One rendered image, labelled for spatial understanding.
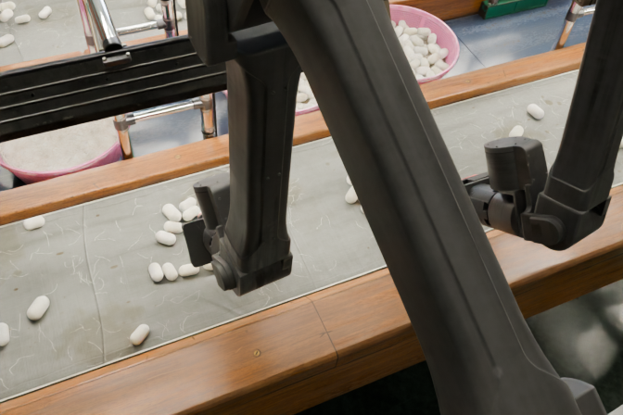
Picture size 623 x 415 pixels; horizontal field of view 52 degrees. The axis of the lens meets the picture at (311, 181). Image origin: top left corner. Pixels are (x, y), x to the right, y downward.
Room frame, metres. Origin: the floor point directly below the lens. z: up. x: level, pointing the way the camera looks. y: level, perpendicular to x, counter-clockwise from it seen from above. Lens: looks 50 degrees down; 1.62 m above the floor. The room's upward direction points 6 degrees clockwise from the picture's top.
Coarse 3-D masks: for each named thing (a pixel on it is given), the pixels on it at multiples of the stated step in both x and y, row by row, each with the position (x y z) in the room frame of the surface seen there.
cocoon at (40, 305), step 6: (36, 300) 0.43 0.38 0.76; (42, 300) 0.43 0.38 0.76; (48, 300) 0.44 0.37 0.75; (36, 306) 0.42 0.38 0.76; (42, 306) 0.42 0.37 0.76; (48, 306) 0.43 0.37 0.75; (30, 312) 0.41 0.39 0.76; (36, 312) 0.41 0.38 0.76; (42, 312) 0.42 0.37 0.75; (30, 318) 0.41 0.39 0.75; (36, 318) 0.41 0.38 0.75
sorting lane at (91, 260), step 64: (448, 128) 0.91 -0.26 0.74; (512, 128) 0.93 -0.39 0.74; (128, 192) 0.66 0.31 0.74; (192, 192) 0.68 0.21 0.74; (320, 192) 0.71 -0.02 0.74; (0, 256) 0.51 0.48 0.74; (64, 256) 0.52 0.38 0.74; (128, 256) 0.54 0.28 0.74; (320, 256) 0.58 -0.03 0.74; (0, 320) 0.40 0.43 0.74; (64, 320) 0.42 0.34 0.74; (128, 320) 0.43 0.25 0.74; (192, 320) 0.44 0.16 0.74; (0, 384) 0.31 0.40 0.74
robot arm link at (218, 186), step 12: (204, 180) 0.51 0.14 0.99; (216, 180) 0.50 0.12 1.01; (228, 180) 0.49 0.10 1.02; (204, 192) 0.47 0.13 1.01; (216, 192) 0.47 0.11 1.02; (228, 192) 0.47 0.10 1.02; (204, 204) 0.47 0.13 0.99; (216, 204) 0.45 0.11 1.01; (228, 204) 0.46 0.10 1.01; (204, 216) 0.46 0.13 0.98; (216, 216) 0.45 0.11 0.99; (216, 228) 0.44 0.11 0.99; (216, 264) 0.39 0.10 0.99; (216, 276) 0.38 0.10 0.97; (228, 276) 0.37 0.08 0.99; (228, 288) 0.36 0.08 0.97
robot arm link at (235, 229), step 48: (192, 0) 0.37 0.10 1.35; (240, 48) 0.37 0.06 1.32; (288, 48) 0.38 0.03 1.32; (240, 96) 0.38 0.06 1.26; (288, 96) 0.38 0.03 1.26; (240, 144) 0.38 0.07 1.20; (288, 144) 0.39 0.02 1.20; (240, 192) 0.38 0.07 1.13; (240, 240) 0.38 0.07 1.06; (288, 240) 0.39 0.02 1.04; (240, 288) 0.36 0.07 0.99
